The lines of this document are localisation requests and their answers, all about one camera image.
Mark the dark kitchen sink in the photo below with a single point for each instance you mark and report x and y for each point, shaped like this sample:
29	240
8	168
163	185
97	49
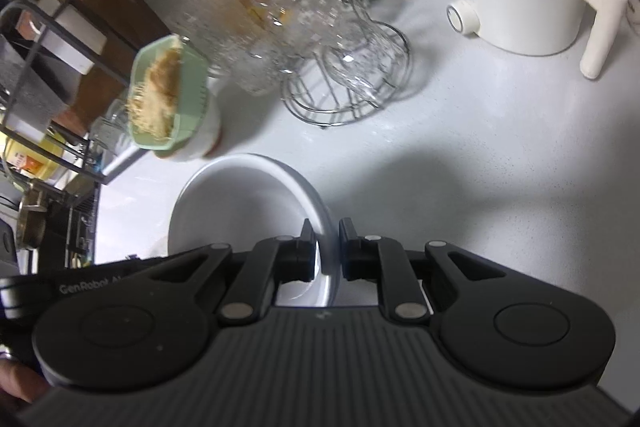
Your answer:
75	227

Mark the green plastic strainer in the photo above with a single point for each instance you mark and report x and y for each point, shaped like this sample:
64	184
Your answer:
192	77

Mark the grey textured knife block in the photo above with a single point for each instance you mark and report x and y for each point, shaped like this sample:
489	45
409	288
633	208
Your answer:
30	87

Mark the black metal rack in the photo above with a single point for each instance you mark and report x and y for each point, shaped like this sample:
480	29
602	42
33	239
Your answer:
65	13

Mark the white bowl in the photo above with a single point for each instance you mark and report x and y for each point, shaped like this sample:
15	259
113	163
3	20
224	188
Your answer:
240	212

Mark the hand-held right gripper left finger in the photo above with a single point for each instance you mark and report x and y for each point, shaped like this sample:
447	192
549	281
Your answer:
306	257

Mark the clear drinking glass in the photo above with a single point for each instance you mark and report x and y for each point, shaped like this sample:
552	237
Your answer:
112	127

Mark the person's left hand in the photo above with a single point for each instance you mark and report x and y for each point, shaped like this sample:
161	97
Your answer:
17	382

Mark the yellow bottle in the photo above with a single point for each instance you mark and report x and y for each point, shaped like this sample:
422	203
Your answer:
35	157

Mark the white hanging box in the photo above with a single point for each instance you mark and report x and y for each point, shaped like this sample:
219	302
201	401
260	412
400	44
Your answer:
75	42

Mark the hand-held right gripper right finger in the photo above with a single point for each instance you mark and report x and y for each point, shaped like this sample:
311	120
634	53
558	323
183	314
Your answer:
350	257

